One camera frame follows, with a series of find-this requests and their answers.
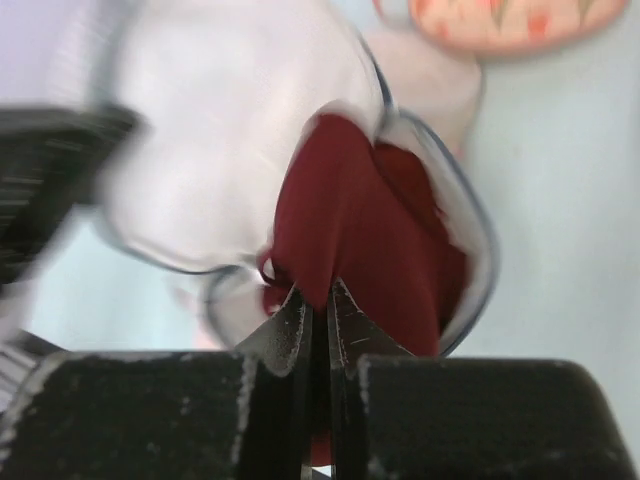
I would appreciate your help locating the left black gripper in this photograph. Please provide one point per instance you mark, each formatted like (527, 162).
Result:
(49, 159)

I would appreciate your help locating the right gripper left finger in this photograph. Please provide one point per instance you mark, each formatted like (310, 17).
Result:
(238, 414)

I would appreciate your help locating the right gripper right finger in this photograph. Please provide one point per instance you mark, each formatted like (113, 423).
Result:
(400, 416)

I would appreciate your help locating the grey trimmed mesh laundry bag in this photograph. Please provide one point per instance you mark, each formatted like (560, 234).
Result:
(225, 89)

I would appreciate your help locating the red bra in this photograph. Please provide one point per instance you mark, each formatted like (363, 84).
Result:
(364, 212)

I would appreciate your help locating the pink mesh bag middle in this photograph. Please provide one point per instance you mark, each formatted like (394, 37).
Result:
(443, 89)

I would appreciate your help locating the floral orange laundry bag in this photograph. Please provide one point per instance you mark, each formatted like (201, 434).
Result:
(496, 27)

